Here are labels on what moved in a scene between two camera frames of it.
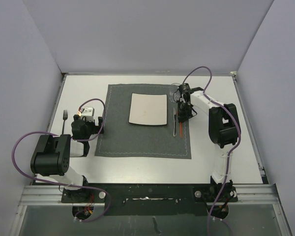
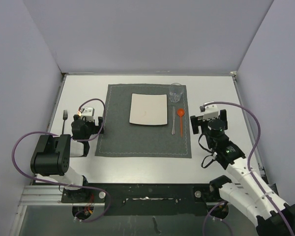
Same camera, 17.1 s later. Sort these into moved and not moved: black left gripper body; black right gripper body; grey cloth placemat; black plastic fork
Moved: black right gripper body
Not moved: black left gripper body; black plastic fork; grey cloth placemat
